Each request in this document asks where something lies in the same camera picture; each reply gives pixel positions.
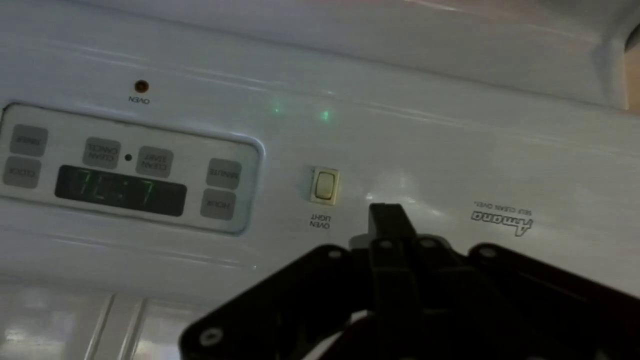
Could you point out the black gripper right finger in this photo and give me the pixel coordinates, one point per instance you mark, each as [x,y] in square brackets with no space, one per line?
[488,302]

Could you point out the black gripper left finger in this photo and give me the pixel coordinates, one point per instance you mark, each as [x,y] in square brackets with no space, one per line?
[302,307]

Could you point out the cream stove light button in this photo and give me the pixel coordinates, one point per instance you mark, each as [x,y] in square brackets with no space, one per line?
[325,184]

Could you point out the white gas stove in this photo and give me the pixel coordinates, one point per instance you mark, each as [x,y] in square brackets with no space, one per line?
[486,120]

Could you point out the stove clock control panel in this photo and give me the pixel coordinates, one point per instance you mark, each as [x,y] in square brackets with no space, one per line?
[145,172]

